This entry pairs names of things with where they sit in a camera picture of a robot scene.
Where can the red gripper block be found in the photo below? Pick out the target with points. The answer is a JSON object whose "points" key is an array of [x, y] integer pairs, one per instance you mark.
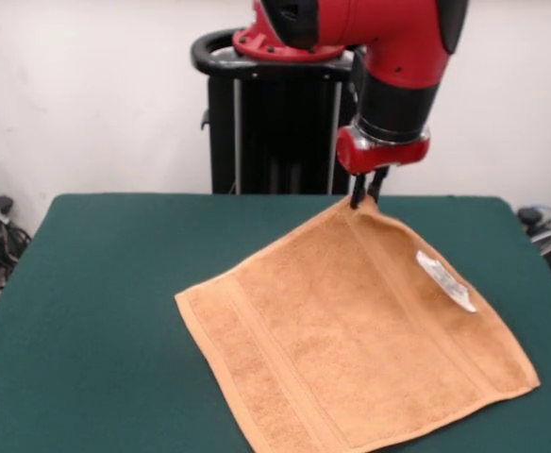
{"points": [[379, 156]]}

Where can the tan terry towel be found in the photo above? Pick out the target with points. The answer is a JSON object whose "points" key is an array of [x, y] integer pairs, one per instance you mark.
{"points": [[341, 340]]}

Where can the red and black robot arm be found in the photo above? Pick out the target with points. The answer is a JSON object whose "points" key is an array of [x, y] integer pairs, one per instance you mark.
{"points": [[389, 42]]}

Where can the grey round stand base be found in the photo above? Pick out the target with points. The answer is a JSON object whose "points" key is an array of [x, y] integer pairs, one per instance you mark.
{"points": [[546, 238]]}

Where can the dark green table cloth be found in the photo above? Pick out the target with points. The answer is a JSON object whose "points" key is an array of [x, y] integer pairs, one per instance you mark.
{"points": [[91, 307]]}

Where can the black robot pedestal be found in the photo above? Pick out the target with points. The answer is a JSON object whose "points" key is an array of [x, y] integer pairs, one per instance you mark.
{"points": [[275, 132]]}

